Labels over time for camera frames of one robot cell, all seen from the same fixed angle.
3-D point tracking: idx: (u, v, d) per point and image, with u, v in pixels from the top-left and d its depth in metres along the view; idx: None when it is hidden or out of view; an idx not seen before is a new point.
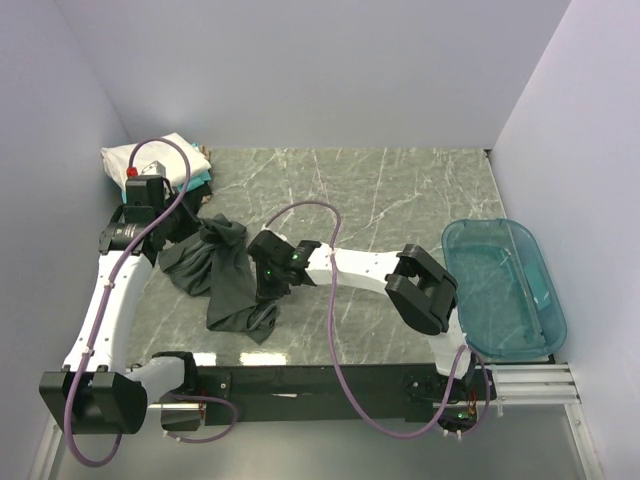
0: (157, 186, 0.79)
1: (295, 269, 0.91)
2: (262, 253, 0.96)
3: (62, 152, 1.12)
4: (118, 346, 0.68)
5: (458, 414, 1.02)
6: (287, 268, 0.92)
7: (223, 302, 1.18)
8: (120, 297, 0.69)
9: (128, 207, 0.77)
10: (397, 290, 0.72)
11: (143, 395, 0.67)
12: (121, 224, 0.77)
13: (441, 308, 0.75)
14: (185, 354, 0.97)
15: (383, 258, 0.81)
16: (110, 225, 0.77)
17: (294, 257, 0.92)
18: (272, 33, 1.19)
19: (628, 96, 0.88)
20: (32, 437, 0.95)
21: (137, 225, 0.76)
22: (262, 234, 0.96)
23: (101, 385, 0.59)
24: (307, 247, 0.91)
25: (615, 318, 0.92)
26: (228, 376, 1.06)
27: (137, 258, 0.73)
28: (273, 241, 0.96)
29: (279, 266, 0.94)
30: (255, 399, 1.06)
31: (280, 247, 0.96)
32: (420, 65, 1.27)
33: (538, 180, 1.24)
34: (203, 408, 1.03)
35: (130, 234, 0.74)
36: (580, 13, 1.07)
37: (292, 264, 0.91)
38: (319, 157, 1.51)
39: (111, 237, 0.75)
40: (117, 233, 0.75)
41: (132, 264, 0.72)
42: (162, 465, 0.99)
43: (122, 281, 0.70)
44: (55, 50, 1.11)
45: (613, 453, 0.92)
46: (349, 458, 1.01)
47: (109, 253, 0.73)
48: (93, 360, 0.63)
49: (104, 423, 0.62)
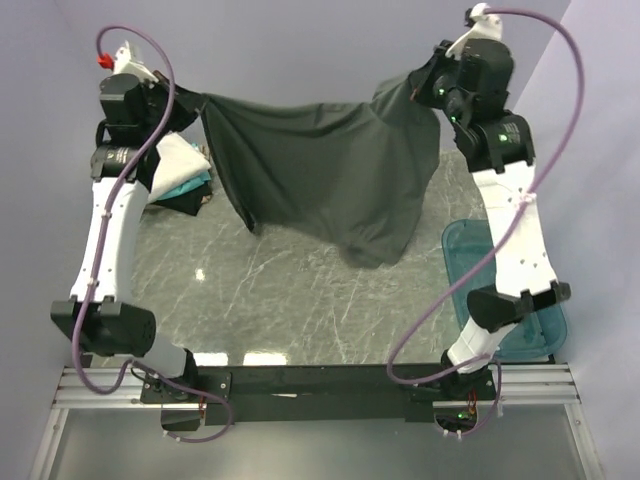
0: (137, 98, 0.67)
1: (486, 144, 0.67)
2: (475, 77, 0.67)
3: (62, 153, 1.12)
4: (122, 275, 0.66)
5: (458, 414, 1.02)
6: (477, 128, 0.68)
7: (345, 202, 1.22)
8: (120, 225, 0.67)
9: (110, 124, 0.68)
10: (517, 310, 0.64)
11: (146, 322, 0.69)
12: (111, 145, 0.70)
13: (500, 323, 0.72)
14: (186, 354, 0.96)
15: (544, 269, 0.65)
16: (101, 147, 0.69)
17: (501, 133, 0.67)
18: (272, 37, 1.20)
19: (627, 96, 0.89)
20: (33, 438, 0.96)
21: (129, 147, 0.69)
22: (501, 55, 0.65)
23: (111, 312, 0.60)
24: (521, 143, 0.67)
25: (614, 316, 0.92)
26: (228, 375, 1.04)
27: (132, 186, 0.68)
28: (496, 81, 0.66)
29: (468, 121, 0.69)
30: (255, 399, 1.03)
31: (497, 96, 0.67)
32: None
33: (565, 179, 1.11)
34: (203, 408, 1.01)
35: (122, 158, 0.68)
36: (580, 11, 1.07)
37: (490, 131, 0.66)
38: None
39: (102, 161, 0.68)
40: (109, 157, 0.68)
41: (129, 192, 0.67)
42: (162, 465, 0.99)
43: (119, 211, 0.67)
44: (55, 51, 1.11)
45: (613, 453, 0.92)
46: (350, 457, 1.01)
47: (102, 180, 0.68)
48: (100, 290, 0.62)
49: (115, 345, 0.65)
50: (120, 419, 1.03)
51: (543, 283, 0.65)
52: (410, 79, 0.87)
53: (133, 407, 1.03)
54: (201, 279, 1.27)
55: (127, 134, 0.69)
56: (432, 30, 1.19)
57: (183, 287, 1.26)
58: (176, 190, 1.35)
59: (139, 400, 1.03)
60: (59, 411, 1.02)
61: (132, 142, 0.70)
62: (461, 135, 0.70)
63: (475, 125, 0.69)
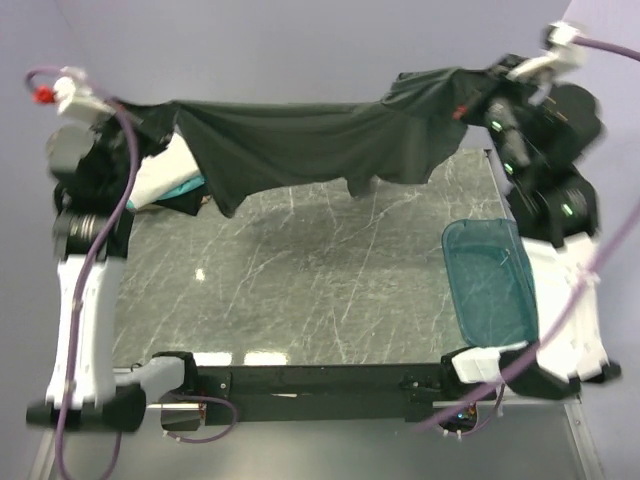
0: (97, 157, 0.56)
1: (544, 207, 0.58)
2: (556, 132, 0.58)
3: None
4: (105, 363, 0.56)
5: (459, 413, 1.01)
6: (538, 196, 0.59)
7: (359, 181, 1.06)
8: (95, 313, 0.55)
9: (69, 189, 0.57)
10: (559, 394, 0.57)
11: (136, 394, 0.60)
12: (76, 214, 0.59)
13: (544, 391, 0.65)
14: (185, 354, 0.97)
15: (596, 350, 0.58)
16: (62, 219, 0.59)
17: (564, 204, 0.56)
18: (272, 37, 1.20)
19: (625, 97, 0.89)
20: (33, 438, 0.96)
21: (95, 217, 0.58)
22: (590, 128, 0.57)
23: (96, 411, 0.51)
24: (583, 222, 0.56)
25: (613, 314, 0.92)
26: (228, 376, 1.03)
27: (103, 265, 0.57)
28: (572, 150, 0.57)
29: (531, 186, 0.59)
30: (255, 398, 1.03)
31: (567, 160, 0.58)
32: (419, 65, 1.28)
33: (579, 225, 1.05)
34: (203, 408, 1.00)
35: (89, 232, 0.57)
36: (580, 10, 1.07)
37: (552, 205, 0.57)
38: None
39: (66, 237, 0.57)
40: (73, 232, 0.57)
41: (100, 274, 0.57)
42: (163, 465, 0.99)
43: (91, 296, 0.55)
44: None
45: (613, 453, 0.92)
46: (349, 457, 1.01)
47: (68, 260, 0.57)
48: (79, 393, 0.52)
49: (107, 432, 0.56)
50: None
51: (592, 365, 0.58)
52: (456, 78, 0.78)
53: None
54: (201, 279, 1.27)
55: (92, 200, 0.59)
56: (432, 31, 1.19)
57: (183, 287, 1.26)
58: (176, 190, 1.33)
59: None
60: None
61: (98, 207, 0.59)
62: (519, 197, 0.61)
63: (538, 190, 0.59)
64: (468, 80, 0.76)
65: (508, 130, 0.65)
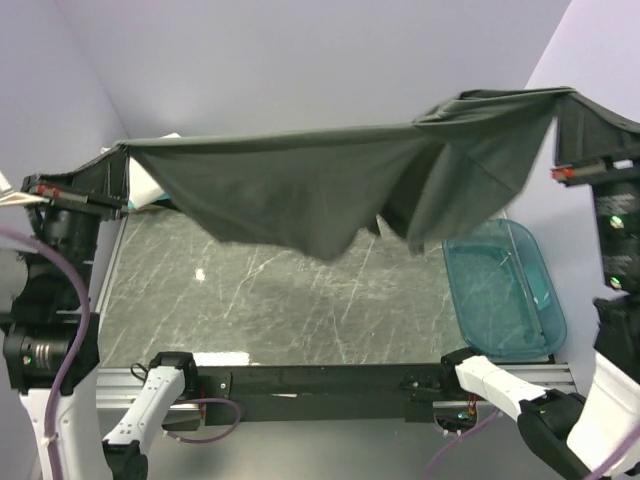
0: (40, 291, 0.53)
1: None
2: None
3: (62, 153, 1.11)
4: (91, 465, 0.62)
5: (458, 414, 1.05)
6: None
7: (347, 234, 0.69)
8: (72, 440, 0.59)
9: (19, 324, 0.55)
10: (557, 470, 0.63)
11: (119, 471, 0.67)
12: (28, 336, 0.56)
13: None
14: (188, 353, 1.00)
15: (632, 458, 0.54)
16: (12, 341, 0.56)
17: None
18: (273, 38, 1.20)
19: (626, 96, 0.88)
20: (32, 438, 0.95)
21: (48, 341, 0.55)
22: None
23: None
24: None
25: None
26: (228, 376, 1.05)
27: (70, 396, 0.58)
28: None
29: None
30: (254, 398, 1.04)
31: None
32: (420, 66, 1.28)
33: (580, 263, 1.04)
34: (203, 408, 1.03)
35: (44, 365, 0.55)
36: (581, 11, 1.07)
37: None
38: None
39: (21, 371, 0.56)
40: (26, 363, 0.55)
41: (67, 407, 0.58)
42: (162, 466, 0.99)
43: (63, 427, 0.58)
44: (57, 52, 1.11)
45: None
46: (349, 458, 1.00)
47: (29, 392, 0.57)
48: None
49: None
50: None
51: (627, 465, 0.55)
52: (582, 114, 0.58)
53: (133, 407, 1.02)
54: (201, 279, 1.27)
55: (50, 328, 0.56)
56: (434, 33, 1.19)
57: (183, 287, 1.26)
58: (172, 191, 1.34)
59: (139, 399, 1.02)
60: None
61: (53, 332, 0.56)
62: (619, 332, 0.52)
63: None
64: (581, 117, 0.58)
65: (630, 235, 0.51)
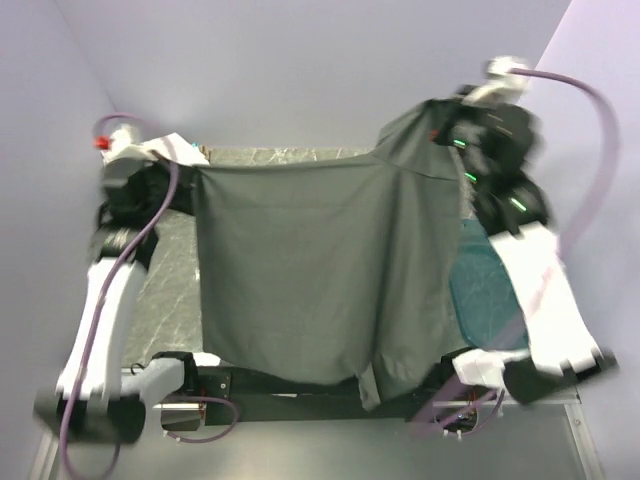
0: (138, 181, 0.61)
1: (503, 209, 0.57)
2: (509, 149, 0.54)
3: (63, 154, 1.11)
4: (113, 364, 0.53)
5: (460, 414, 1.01)
6: (496, 196, 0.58)
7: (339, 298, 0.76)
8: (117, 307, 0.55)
9: (110, 206, 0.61)
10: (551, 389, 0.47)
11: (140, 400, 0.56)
12: (109, 227, 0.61)
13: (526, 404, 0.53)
14: (185, 355, 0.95)
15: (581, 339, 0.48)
16: (98, 232, 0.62)
17: (519, 204, 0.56)
18: (274, 40, 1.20)
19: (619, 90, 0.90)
20: (34, 438, 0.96)
21: (126, 230, 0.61)
22: (527, 128, 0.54)
23: (103, 410, 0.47)
24: (537, 204, 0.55)
25: (614, 316, 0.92)
26: (228, 375, 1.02)
27: (130, 267, 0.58)
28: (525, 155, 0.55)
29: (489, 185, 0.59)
30: (254, 399, 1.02)
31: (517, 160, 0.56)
32: (419, 68, 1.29)
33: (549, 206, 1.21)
34: (203, 408, 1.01)
35: (121, 241, 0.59)
36: (581, 13, 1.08)
37: (505, 206, 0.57)
38: (319, 156, 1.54)
39: (98, 246, 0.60)
40: (107, 241, 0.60)
41: (128, 273, 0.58)
42: (162, 465, 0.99)
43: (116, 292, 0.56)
44: (58, 53, 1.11)
45: (612, 453, 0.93)
46: (348, 457, 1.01)
47: (101, 261, 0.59)
48: (86, 385, 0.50)
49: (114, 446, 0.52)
50: None
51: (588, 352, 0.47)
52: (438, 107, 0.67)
53: None
54: None
55: (132, 217, 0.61)
56: (434, 34, 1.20)
57: (183, 287, 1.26)
58: None
59: None
60: None
61: (135, 222, 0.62)
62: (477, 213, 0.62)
63: (496, 193, 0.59)
64: (446, 113, 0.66)
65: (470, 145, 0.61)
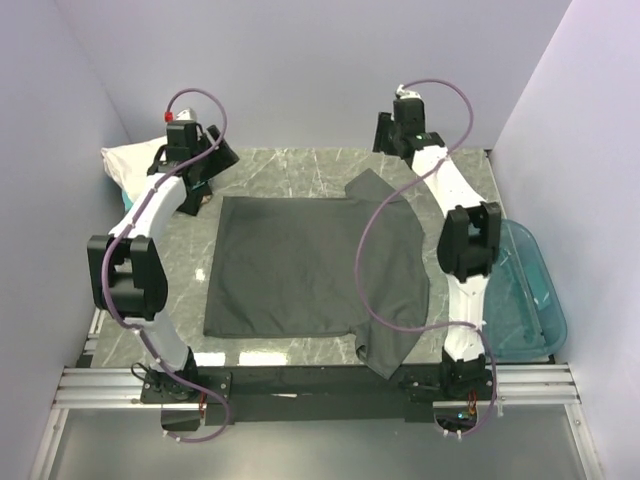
0: (192, 130, 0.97)
1: (410, 143, 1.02)
2: (404, 112, 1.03)
3: (62, 153, 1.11)
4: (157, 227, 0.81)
5: (458, 414, 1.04)
6: (406, 138, 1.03)
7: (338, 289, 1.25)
8: (164, 198, 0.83)
9: (169, 148, 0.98)
10: (452, 227, 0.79)
11: (163, 284, 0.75)
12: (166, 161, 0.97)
13: (462, 263, 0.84)
14: (189, 354, 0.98)
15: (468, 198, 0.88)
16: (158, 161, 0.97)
17: (418, 137, 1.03)
18: (275, 40, 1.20)
19: (625, 92, 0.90)
20: (33, 437, 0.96)
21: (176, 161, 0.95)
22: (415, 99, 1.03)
23: (140, 248, 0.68)
24: (431, 139, 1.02)
25: (616, 317, 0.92)
26: (228, 375, 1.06)
27: (176, 179, 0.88)
28: (414, 114, 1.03)
29: (402, 132, 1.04)
30: (256, 399, 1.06)
31: (416, 119, 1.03)
32: (420, 67, 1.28)
33: (533, 212, 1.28)
34: (203, 408, 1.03)
35: (171, 166, 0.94)
36: (581, 13, 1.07)
37: (410, 139, 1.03)
38: (319, 157, 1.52)
39: (158, 168, 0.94)
40: (163, 165, 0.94)
41: (173, 182, 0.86)
42: (162, 465, 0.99)
43: (163, 190, 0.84)
44: (57, 51, 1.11)
45: (613, 453, 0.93)
46: (349, 457, 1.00)
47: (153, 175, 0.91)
48: (134, 231, 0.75)
49: (130, 300, 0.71)
50: (120, 420, 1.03)
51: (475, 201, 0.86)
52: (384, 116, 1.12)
53: (133, 407, 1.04)
54: (201, 279, 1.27)
55: (179, 154, 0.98)
56: (435, 33, 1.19)
57: (183, 287, 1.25)
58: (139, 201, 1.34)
59: (139, 400, 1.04)
60: (58, 412, 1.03)
61: (181, 158, 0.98)
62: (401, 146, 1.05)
63: (406, 136, 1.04)
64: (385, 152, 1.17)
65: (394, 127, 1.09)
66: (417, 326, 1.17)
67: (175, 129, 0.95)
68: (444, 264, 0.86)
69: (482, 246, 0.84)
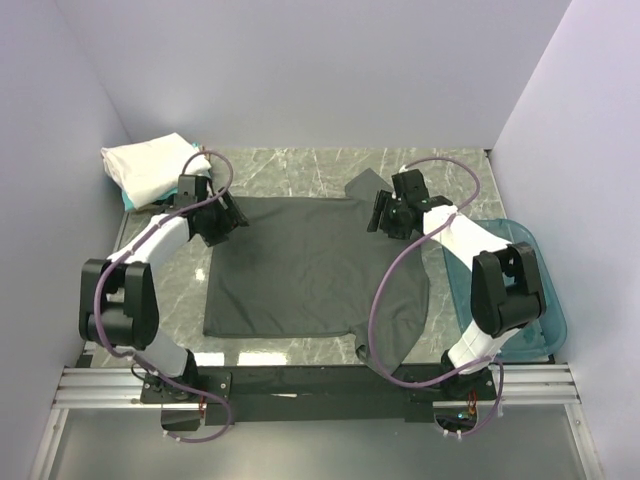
0: (201, 184, 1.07)
1: (418, 210, 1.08)
2: (404, 184, 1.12)
3: (62, 153, 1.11)
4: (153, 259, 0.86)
5: (458, 414, 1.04)
6: (413, 206, 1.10)
7: (338, 289, 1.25)
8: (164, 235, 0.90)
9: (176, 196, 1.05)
10: (485, 271, 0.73)
11: (155, 317, 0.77)
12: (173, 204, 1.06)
13: (507, 317, 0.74)
14: (189, 354, 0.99)
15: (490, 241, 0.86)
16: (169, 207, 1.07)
17: (424, 201, 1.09)
18: (274, 40, 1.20)
19: (625, 93, 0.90)
20: (34, 437, 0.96)
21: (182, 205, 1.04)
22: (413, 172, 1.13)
23: (135, 273, 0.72)
24: (437, 199, 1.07)
25: (616, 318, 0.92)
26: (228, 375, 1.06)
27: (179, 221, 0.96)
28: (414, 182, 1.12)
29: (407, 202, 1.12)
30: (255, 398, 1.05)
31: (417, 188, 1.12)
32: (420, 66, 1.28)
33: (532, 213, 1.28)
34: (203, 408, 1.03)
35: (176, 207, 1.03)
36: (581, 13, 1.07)
37: (416, 206, 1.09)
38: (319, 157, 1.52)
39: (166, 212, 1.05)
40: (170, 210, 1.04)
41: (175, 222, 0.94)
42: (162, 465, 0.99)
43: (166, 227, 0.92)
44: (57, 51, 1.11)
45: (613, 454, 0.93)
46: (349, 457, 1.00)
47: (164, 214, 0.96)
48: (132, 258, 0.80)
49: (118, 329, 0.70)
50: (120, 420, 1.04)
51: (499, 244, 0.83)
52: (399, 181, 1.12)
53: (133, 407, 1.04)
54: (201, 279, 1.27)
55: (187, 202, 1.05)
56: (435, 33, 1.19)
57: (183, 287, 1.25)
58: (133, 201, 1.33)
59: (139, 400, 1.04)
60: (59, 411, 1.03)
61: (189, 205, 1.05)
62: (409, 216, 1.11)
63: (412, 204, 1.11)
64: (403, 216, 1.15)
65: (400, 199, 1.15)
66: (415, 327, 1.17)
67: (189, 179, 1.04)
68: (484, 324, 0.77)
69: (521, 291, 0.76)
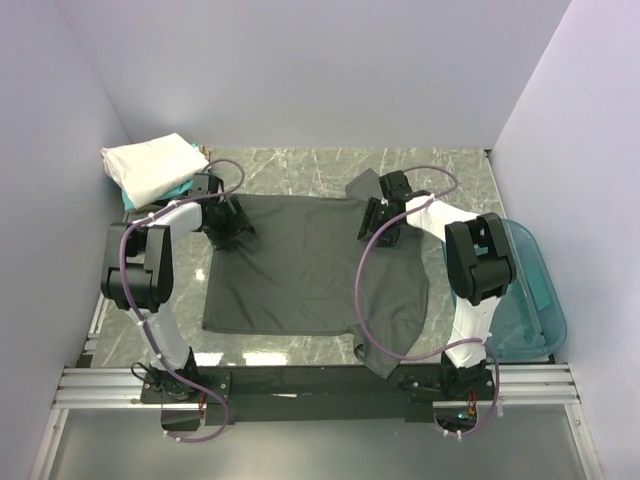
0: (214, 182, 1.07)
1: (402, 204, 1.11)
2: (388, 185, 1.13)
3: (62, 153, 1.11)
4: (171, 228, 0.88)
5: (458, 414, 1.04)
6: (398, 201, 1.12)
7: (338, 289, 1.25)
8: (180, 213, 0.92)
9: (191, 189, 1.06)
10: (453, 235, 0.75)
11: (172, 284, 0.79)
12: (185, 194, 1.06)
13: (481, 278, 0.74)
14: (189, 354, 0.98)
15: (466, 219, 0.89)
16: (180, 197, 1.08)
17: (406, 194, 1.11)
18: (274, 41, 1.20)
19: (625, 92, 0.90)
20: (33, 438, 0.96)
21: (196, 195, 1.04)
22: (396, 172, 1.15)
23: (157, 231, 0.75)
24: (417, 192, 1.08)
25: (616, 317, 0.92)
26: (228, 376, 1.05)
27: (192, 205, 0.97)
28: (399, 181, 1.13)
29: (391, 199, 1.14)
30: (255, 398, 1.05)
31: (401, 186, 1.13)
32: (420, 67, 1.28)
33: (532, 213, 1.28)
34: (203, 408, 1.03)
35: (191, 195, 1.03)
36: (581, 13, 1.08)
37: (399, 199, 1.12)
38: (319, 157, 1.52)
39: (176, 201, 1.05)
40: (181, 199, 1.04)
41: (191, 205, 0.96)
42: (162, 465, 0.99)
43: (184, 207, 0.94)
44: (58, 52, 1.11)
45: (614, 454, 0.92)
46: (350, 457, 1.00)
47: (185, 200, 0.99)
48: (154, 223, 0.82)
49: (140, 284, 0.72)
50: (120, 421, 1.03)
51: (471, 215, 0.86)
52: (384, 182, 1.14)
53: (133, 407, 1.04)
54: (201, 279, 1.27)
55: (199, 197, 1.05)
56: (434, 34, 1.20)
57: (183, 287, 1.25)
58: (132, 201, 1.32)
59: (138, 400, 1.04)
60: (58, 412, 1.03)
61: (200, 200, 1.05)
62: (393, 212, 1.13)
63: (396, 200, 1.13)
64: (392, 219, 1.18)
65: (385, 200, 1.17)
66: (415, 326, 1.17)
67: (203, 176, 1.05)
68: (460, 291, 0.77)
69: (495, 257, 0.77)
